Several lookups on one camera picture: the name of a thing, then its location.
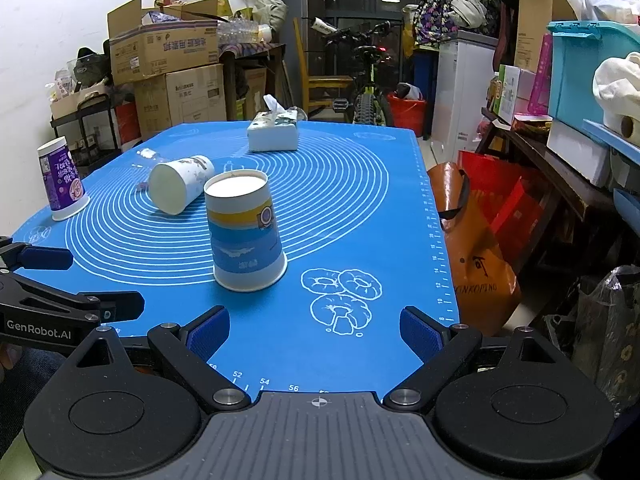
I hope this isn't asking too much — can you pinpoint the white tissue box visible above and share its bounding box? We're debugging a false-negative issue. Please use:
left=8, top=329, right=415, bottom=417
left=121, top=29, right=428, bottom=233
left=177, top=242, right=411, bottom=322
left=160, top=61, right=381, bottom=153
left=247, top=94, right=300, bottom=153

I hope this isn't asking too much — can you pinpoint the white cloth bundle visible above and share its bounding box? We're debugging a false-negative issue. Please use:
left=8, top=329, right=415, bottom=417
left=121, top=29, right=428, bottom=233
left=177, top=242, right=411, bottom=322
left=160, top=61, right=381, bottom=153
left=592, top=52, right=640, bottom=147

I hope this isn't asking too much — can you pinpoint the red shopping bag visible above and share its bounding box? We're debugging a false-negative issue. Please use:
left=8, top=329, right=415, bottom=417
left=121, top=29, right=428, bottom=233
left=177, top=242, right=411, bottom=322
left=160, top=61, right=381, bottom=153
left=457, top=150, right=547, bottom=262

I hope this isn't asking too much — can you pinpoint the tall brown cardboard box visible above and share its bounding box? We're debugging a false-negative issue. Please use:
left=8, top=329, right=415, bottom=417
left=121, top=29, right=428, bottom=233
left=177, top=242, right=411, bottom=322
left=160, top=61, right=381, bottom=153
left=514, top=0, right=577, bottom=74

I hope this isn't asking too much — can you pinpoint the red plastic bucket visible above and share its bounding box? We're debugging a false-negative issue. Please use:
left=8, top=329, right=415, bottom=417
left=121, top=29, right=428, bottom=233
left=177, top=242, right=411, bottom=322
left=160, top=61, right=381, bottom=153
left=387, top=91, right=429, bottom=134

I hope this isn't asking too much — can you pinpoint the grey cloth bundle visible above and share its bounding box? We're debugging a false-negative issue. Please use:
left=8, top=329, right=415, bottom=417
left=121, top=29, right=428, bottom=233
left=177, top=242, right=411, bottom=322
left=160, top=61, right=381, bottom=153
left=449, top=0, right=501, bottom=32

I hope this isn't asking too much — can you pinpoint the open printed cardboard box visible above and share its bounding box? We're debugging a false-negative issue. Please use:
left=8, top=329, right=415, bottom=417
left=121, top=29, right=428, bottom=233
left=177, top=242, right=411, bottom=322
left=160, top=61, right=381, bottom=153
left=106, top=0, right=221, bottom=85

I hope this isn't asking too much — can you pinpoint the green and white carton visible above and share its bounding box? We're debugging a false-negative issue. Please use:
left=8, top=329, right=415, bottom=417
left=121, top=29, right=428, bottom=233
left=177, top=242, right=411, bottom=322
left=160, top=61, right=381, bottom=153
left=494, top=63, right=536, bottom=126

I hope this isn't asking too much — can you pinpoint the purple printed paper cup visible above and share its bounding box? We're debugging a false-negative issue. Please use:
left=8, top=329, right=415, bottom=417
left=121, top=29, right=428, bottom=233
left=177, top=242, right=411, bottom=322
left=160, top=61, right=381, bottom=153
left=37, top=136, right=91, bottom=222

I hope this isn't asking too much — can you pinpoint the floral cloth bundle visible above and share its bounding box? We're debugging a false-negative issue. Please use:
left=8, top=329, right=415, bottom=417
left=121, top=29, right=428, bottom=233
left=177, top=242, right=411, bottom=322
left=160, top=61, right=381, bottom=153
left=414, top=0, right=462, bottom=49

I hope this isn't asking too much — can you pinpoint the black bicycle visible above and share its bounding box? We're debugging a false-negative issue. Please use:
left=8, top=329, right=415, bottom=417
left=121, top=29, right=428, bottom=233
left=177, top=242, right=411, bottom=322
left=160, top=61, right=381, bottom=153
left=312, top=16, right=396, bottom=125

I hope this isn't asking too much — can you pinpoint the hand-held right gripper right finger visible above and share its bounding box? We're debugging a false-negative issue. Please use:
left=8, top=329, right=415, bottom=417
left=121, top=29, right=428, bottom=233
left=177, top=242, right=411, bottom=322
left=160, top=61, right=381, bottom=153
left=382, top=306, right=571, bottom=407

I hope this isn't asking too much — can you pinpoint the white chest freezer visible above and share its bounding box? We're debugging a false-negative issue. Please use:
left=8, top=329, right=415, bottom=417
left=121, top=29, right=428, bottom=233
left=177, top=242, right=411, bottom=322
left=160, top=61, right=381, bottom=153
left=430, top=29, right=499, bottom=162

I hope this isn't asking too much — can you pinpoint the dark table with floral cloth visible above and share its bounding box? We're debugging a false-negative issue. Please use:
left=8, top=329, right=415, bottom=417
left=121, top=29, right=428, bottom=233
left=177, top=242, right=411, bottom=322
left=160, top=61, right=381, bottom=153
left=219, top=40, right=286, bottom=122

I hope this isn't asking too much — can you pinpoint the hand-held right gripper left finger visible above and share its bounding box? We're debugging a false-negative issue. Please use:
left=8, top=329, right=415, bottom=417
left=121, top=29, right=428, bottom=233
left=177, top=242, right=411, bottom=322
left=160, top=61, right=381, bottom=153
left=64, top=305, right=252, bottom=407

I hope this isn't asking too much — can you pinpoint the black metal shelf cart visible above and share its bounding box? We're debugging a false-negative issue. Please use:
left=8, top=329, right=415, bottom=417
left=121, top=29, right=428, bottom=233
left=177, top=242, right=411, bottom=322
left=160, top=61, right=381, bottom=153
left=49, top=92, right=124, bottom=182

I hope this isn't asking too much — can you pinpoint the orange shopping bag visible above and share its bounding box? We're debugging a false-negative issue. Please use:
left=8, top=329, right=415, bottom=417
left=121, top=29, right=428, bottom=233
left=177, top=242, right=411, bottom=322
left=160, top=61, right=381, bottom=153
left=427, top=161, right=524, bottom=337

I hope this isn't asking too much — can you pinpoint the white paper cup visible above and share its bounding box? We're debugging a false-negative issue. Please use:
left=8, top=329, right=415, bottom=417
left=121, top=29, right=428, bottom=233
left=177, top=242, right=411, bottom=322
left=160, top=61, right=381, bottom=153
left=149, top=155, right=216, bottom=216

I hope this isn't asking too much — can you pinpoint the blue and yellow paper cup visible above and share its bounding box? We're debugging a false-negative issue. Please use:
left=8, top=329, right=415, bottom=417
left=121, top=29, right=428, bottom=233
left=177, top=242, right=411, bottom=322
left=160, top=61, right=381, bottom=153
left=203, top=170, right=288, bottom=293

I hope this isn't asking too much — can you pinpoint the yellow wooden chair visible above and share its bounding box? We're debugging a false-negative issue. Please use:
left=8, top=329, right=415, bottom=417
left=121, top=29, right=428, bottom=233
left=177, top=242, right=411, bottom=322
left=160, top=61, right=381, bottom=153
left=293, top=17, right=354, bottom=116

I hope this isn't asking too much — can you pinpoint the turquoise plastic storage bin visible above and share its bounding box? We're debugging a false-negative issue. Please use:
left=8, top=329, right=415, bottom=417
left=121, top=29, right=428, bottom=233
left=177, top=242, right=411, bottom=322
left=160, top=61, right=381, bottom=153
left=546, top=20, right=640, bottom=127

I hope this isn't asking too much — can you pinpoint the white flat box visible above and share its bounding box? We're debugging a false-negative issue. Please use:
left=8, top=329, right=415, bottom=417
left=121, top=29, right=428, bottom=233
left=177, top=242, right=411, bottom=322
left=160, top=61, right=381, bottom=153
left=546, top=118, right=614, bottom=187

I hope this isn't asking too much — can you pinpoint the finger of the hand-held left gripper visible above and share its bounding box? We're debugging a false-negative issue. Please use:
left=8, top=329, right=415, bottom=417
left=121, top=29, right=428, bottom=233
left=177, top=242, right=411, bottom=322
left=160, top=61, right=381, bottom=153
left=0, top=270, right=146, bottom=325
left=0, top=242, right=75, bottom=272

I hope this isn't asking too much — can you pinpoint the blue silicone baking mat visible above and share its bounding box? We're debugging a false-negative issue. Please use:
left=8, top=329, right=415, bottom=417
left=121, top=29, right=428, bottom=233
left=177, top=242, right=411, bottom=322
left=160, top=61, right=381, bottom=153
left=10, top=120, right=463, bottom=407

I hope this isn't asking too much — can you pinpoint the plain brown cardboard box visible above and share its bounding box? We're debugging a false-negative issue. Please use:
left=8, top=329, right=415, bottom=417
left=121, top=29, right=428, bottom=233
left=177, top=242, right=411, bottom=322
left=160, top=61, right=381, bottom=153
left=133, top=63, right=227, bottom=141

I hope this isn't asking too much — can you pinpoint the dark wooden side table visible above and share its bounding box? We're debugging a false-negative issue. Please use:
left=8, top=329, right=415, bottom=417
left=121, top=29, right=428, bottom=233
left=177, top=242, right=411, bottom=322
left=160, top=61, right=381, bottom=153
left=475, top=107, right=622, bottom=282

